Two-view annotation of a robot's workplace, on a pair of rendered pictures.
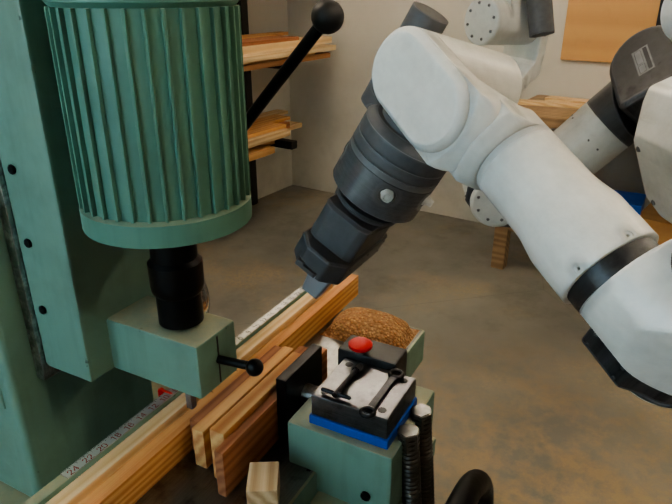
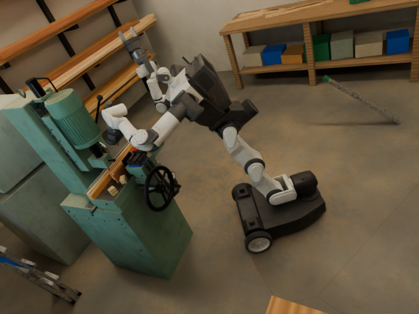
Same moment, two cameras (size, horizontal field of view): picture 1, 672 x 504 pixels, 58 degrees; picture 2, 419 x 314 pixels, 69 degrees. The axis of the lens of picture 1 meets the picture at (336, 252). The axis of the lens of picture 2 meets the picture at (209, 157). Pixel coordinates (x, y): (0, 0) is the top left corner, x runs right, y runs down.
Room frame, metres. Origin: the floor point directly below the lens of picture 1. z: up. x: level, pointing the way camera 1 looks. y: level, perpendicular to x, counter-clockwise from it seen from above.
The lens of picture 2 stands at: (-0.96, -0.69, 1.99)
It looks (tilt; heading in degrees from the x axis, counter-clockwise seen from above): 36 degrees down; 8
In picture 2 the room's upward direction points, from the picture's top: 22 degrees counter-clockwise
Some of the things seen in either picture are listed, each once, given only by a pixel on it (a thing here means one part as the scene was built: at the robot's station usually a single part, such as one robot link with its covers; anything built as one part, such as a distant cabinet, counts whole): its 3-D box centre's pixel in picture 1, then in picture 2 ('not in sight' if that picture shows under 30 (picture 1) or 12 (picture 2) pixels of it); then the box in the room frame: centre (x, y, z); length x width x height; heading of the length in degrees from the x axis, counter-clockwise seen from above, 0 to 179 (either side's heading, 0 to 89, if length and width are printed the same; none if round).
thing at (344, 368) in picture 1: (368, 384); (137, 156); (0.61, -0.04, 0.99); 0.13 x 0.11 x 0.06; 152
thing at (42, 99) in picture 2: not in sight; (39, 93); (0.68, 0.30, 1.54); 0.08 x 0.08 x 0.17; 62
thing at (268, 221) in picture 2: not in sight; (277, 198); (0.68, -0.82, 0.19); 0.64 x 0.52 x 0.33; 92
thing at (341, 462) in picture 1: (363, 434); (141, 165); (0.61, -0.03, 0.91); 0.15 x 0.14 x 0.09; 152
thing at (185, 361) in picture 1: (173, 348); (101, 161); (0.63, 0.20, 1.03); 0.14 x 0.07 x 0.09; 62
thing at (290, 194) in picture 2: not in sight; (279, 189); (0.68, -0.86, 0.28); 0.21 x 0.20 x 0.13; 92
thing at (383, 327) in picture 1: (370, 323); not in sight; (0.88, -0.06, 0.92); 0.14 x 0.09 x 0.04; 62
